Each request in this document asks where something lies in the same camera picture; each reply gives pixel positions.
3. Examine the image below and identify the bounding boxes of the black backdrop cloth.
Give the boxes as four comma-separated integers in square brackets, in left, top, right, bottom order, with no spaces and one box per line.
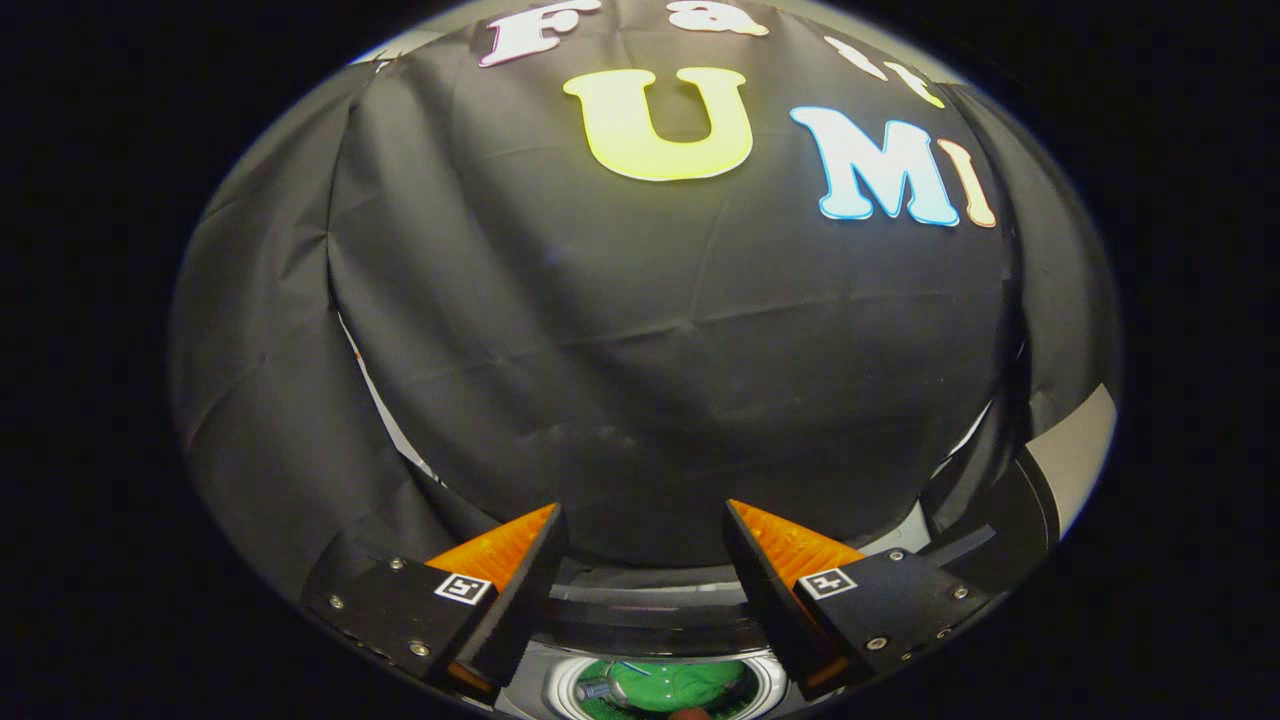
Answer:
[168,0,1121,601]

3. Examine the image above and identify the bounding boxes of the grey washing machine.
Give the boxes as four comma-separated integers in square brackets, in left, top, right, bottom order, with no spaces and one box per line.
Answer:
[495,505,1001,720]

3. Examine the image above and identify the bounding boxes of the green polo shirt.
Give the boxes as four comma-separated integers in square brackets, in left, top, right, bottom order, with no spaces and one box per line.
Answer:
[575,658,761,717]

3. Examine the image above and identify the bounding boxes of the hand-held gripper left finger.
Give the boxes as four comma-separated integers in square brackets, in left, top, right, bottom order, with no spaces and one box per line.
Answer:
[300,502,569,701]

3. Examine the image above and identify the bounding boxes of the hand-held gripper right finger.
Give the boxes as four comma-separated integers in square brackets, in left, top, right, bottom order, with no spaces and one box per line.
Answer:
[722,499,991,701]

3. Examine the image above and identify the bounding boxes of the beige cabinet with dark top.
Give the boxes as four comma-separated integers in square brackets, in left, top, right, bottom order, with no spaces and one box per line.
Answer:
[920,385,1119,601]

